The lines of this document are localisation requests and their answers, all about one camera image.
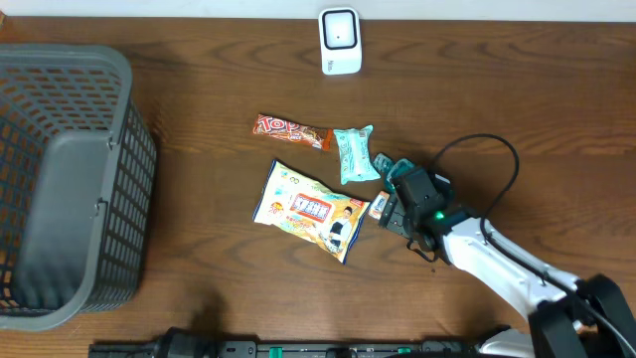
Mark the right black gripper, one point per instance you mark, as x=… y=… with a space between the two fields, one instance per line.
x=392 y=216

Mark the small orange snack box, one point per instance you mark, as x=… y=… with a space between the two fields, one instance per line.
x=378 y=205

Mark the teal mouthwash bottle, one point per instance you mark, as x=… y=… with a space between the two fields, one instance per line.
x=390 y=169

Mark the light teal wipes pack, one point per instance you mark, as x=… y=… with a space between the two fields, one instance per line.
x=354 y=155

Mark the red Top chocolate bar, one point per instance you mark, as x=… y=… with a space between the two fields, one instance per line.
x=290 y=131

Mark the yellow chips bag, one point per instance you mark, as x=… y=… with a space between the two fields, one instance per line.
x=306 y=208

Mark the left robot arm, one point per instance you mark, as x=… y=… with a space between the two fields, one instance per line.
x=181 y=343

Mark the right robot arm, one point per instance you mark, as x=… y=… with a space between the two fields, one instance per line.
x=567 y=316

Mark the white barcode scanner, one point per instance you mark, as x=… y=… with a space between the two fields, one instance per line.
x=340 y=41

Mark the grey plastic basket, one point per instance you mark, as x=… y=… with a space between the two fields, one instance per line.
x=77 y=172

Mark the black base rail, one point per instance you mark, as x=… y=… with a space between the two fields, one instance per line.
x=250 y=349

